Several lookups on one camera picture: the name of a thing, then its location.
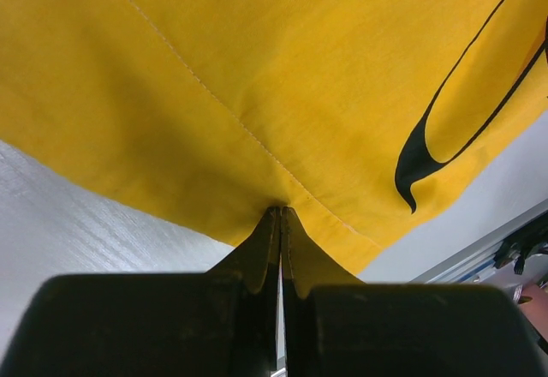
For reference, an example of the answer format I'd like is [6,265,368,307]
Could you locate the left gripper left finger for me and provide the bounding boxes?
[1,207,281,376]

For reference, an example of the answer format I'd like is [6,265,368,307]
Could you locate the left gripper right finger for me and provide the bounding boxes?
[281,207,546,376]

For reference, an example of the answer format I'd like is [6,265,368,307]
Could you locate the yellow Pikachu cloth placemat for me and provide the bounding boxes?
[1,0,547,273]

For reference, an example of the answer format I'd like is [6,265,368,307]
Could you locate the aluminium mounting rail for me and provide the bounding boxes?
[413,200,547,290]

